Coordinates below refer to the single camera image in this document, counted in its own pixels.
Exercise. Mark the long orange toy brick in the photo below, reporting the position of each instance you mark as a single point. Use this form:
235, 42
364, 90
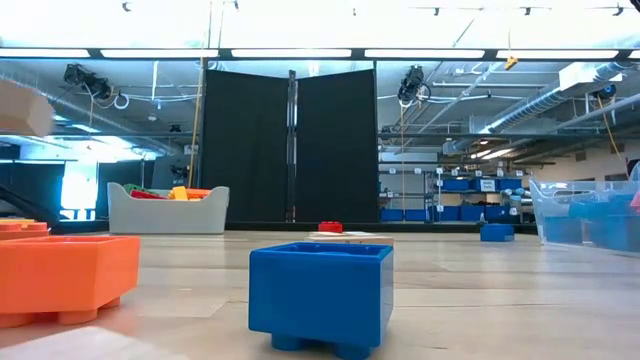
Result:
22, 231
200, 193

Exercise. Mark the black folding partition screen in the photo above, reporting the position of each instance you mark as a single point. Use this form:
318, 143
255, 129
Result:
335, 150

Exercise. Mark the long red toy brick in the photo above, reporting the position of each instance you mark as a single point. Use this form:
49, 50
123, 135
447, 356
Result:
147, 195

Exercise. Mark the yellow hanging hook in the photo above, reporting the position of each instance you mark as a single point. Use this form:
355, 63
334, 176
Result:
510, 62

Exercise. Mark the white plastic bin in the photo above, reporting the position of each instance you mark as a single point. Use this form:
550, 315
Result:
165, 215

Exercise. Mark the grey background robot arm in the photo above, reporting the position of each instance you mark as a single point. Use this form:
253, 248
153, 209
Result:
517, 200

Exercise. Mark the long green toy brick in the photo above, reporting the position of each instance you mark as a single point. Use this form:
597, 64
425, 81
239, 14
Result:
134, 188

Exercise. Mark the white ventilation duct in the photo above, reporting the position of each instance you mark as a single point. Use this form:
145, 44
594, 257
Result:
550, 95

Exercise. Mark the shelf with blue bins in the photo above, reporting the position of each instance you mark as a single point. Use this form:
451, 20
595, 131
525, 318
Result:
470, 200

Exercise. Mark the clear plastic bin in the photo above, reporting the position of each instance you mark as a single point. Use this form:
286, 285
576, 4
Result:
550, 195

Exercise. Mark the amber yellow toy brick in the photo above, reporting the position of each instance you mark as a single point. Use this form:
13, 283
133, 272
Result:
15, 220

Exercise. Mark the small orange toy brick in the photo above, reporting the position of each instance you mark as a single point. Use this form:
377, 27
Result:
65, 272

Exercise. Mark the black background robot arm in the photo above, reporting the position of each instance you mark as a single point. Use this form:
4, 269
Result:
180, 172

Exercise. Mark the silver ventilation duct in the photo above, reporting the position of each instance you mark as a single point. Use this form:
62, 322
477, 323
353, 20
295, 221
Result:
75, 107

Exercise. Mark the small red toy brick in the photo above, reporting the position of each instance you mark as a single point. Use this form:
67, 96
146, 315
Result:
330, 227

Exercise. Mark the black ceiling-hung device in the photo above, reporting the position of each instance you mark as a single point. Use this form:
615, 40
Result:
412, 82
87, 80

